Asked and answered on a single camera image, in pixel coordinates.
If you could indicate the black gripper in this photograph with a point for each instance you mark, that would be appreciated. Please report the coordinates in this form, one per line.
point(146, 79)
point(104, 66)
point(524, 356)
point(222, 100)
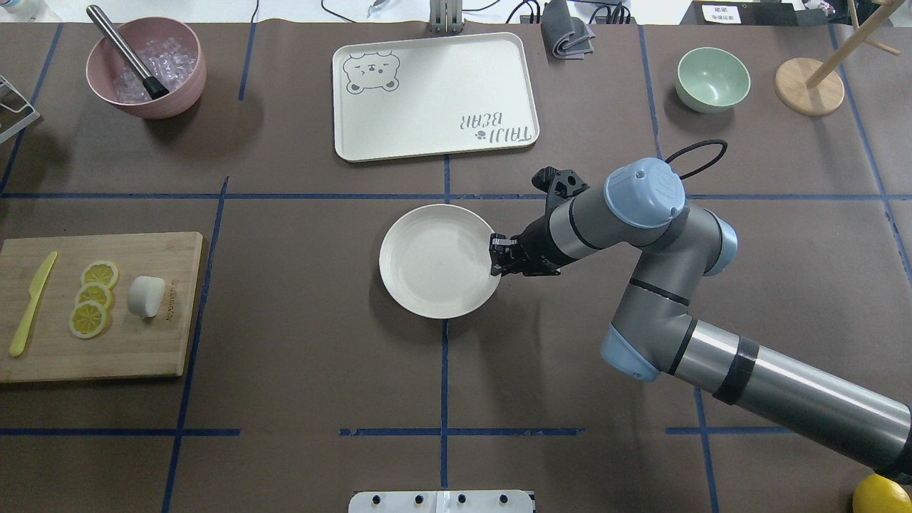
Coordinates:
point(543, 249)

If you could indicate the white round plate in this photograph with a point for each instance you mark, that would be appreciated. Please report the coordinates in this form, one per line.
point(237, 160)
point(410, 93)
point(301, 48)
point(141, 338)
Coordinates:
point(434, 261)

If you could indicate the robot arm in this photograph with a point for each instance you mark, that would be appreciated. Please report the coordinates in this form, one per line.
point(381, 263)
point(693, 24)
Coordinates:
point(766, 307)

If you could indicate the cream bear tray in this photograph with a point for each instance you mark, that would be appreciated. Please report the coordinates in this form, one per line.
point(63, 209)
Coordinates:
point(432, 96)

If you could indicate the grey folded cloth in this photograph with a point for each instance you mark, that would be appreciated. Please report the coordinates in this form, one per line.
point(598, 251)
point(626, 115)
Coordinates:
point(566, 37)

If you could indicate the mint green bowl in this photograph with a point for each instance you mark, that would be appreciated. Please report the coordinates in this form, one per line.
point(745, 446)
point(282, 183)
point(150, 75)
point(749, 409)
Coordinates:
point(711, 80)

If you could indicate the black box with label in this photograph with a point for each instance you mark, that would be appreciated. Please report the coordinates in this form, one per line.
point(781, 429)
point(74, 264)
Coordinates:
point(743, 13)

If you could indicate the wooden mug stand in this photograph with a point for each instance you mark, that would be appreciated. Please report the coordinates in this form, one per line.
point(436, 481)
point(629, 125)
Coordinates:
point(814, 88)

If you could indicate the wooden cutting board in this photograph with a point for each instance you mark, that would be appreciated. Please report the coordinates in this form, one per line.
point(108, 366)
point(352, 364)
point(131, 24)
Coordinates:
point(130, 346)

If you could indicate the metal black-tipped pestle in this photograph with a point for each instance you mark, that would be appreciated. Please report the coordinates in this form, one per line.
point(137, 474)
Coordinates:
point(152, 84)

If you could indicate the pink bowl with ice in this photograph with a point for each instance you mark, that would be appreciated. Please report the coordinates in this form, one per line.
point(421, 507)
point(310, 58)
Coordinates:
point(169, 49)

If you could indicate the lemon slice far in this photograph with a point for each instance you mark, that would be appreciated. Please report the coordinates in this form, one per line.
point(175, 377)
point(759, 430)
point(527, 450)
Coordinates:
point(103, 272)

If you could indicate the lemon slice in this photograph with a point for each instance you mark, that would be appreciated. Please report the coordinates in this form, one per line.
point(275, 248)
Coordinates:
point(96, 292)
point(103, 272)
point(88, 320)

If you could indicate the lemon slice middle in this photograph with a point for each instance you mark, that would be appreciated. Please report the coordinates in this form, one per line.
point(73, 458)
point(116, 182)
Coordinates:
point(96, 292)

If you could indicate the lemon slice near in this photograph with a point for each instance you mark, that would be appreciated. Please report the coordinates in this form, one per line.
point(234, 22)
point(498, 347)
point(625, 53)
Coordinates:
point(88, 320)

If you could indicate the yellow lemon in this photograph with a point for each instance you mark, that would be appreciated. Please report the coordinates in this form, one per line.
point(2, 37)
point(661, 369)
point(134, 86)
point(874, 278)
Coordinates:
point(878, 494)

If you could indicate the yellow plastic knife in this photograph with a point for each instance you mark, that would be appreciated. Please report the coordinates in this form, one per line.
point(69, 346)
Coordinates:
point(21, 335)

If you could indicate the aluminium frame post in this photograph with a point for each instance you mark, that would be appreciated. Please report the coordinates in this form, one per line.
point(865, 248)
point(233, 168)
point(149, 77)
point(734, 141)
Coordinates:
point(446, 16)

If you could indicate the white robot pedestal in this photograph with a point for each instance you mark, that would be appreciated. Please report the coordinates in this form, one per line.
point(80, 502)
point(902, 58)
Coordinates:
point(478, 500)

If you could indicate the white wire cup rack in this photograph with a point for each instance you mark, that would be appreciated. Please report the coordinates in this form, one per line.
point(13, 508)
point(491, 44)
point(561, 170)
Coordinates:
point(17, 112)

